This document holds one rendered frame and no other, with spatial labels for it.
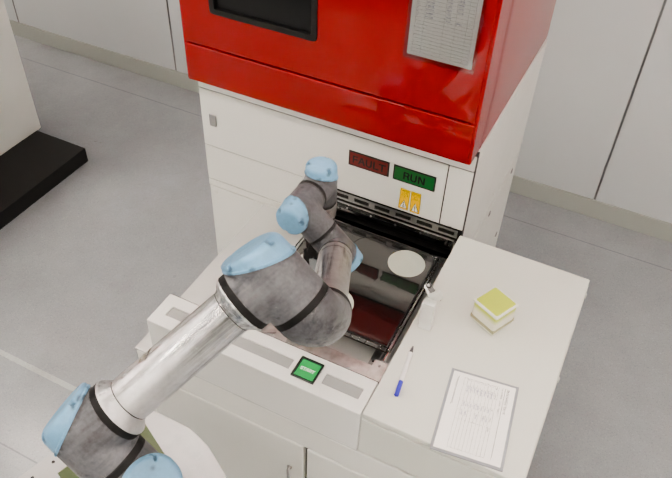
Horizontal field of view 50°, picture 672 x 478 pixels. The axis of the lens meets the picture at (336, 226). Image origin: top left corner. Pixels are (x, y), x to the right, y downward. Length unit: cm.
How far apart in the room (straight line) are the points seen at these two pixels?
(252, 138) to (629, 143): 188
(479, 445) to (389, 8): 93
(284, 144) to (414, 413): 86
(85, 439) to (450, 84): 103
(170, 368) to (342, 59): 85
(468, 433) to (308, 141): 89
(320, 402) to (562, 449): 135
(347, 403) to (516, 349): 41
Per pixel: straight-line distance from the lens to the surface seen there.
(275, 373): 161
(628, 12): 316
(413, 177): 188
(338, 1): 168
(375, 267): 191
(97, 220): 351
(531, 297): 183
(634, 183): 354
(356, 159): 193
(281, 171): 210
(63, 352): 301
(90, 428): 130
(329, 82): 179
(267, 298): 119
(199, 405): 190
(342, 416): 159
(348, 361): 173
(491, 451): 154
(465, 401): 159
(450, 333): 170
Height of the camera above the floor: 226
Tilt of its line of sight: 42 degrees down
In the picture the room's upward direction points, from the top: 2 degrees clockwise
